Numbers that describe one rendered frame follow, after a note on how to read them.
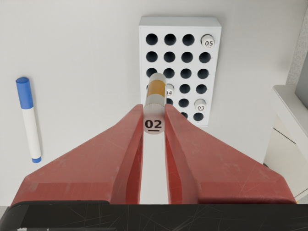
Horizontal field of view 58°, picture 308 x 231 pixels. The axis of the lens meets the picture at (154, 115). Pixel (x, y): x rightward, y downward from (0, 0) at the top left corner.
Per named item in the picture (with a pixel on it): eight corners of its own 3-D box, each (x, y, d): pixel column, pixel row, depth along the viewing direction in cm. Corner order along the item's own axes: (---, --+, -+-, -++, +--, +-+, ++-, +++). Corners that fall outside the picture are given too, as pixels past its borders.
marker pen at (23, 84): (44, 157, 43) (40, 164, 42) (33, 156, 43) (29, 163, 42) (31, 77, 36) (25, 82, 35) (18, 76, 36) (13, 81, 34)
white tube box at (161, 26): (204, 111, 38) (208, 127, 35) (142, 109, 38) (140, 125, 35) (216, 17, 31) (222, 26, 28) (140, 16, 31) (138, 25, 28)
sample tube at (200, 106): (201, 94, 36) (206, 113, 32) (191, 94, 36) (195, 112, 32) (202, 85, 35) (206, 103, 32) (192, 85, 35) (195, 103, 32)
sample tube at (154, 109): (168, 89, 17) (167, 136, 13) (147, 89, 17) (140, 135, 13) (168, 70, 16) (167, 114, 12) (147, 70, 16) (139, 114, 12)
